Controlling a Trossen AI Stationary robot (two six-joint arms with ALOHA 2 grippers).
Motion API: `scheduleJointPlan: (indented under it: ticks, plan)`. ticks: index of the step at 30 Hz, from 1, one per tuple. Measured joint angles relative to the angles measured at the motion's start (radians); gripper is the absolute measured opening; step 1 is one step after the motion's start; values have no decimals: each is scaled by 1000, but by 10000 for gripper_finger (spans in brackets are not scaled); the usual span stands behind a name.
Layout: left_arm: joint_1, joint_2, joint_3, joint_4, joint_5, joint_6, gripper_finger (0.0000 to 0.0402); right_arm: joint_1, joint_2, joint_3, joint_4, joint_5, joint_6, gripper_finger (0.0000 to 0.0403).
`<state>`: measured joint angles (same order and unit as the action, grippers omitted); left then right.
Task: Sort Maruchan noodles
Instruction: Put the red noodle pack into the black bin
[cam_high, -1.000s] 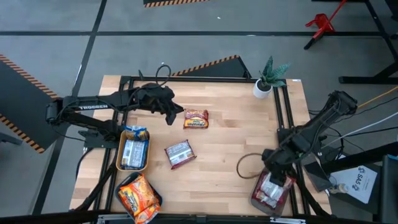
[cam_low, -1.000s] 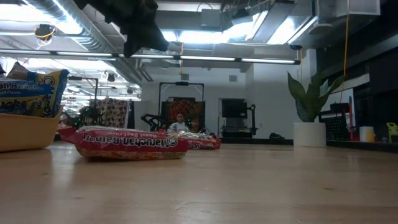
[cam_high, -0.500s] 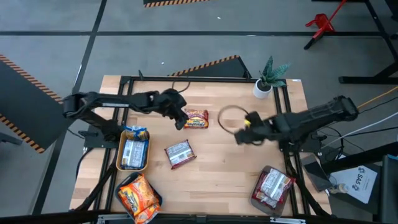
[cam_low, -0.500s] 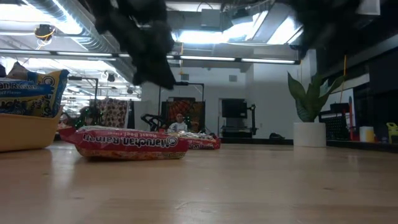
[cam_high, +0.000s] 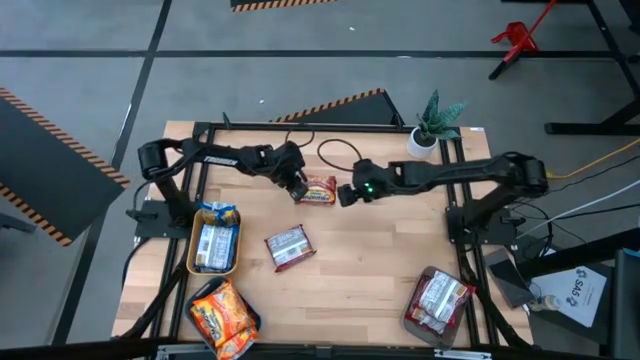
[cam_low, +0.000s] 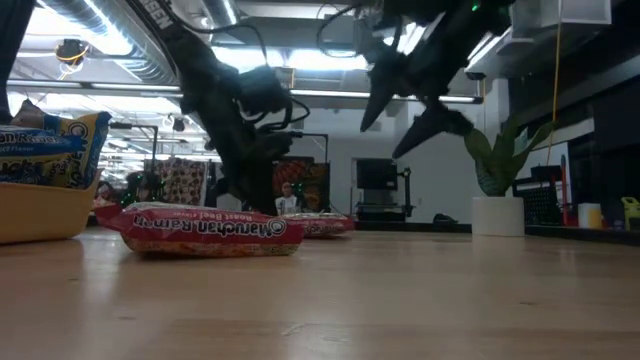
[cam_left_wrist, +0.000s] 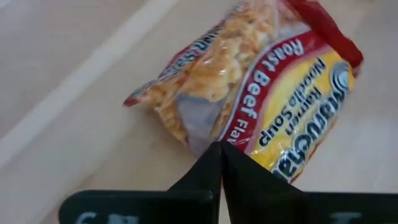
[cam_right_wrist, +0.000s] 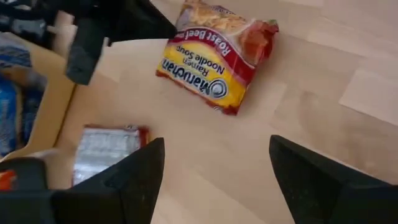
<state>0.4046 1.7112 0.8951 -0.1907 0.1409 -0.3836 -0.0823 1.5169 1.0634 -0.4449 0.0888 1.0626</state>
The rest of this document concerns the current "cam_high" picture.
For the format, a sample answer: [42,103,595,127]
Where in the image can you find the snake plant in white pot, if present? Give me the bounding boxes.
[406,88,469,160]

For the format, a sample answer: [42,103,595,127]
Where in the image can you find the dark tablet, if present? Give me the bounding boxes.
[483,247,537,310]

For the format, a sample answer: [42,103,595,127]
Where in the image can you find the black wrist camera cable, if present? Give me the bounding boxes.
[316,138,365,174]
[283,127,316,149]

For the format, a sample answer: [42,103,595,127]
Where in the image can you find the clear grey plastic bin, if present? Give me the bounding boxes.
[401,265,476,350]

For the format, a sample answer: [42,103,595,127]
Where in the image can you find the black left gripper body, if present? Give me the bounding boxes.
[270,141,309,184]

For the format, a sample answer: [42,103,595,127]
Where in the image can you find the black hazard-striped floor panel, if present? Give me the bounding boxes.
[229,0,341,14]
[269,88,406,126]
[0,87,131,248]

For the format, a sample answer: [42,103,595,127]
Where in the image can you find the dark blue plastic bin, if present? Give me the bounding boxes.
[183,275,262,354]

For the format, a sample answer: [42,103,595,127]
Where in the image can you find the orange Maruchan ramen packet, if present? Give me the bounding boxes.
[189,278,254,349]
[216,325,260,360]

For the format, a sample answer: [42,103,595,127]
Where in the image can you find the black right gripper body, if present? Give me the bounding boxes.
[351,159,394,204]

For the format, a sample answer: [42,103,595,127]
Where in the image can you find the yellow extension cable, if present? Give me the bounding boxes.
[544,138,640,182]

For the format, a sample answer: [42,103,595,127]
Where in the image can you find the black diagonal beam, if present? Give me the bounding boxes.
[517,227,640,281]

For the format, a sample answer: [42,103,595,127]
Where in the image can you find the white floor cable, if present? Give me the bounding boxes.
[517,179,640,237]

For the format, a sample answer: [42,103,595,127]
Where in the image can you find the white printed paper sheet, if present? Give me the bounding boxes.
[528,263,609,329]

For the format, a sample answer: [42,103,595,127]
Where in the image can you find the black floor cable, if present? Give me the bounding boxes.
[544,154,640,221]

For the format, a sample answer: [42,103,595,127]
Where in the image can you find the red metal stand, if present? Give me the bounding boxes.
[489,0,560,64]

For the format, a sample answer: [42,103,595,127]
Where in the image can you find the blue Maruchan ramen packet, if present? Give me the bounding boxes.
[193,223,239,274]
[199,200,241,228]

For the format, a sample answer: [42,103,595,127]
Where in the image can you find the small clear bottle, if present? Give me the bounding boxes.
[528,294,562,313]

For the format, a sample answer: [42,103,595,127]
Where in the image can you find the yellow-orange plastic bin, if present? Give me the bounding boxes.
[185,207,244,277]

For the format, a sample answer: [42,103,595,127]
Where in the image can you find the black desk leg frame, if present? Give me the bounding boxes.
[543,0,640,137]

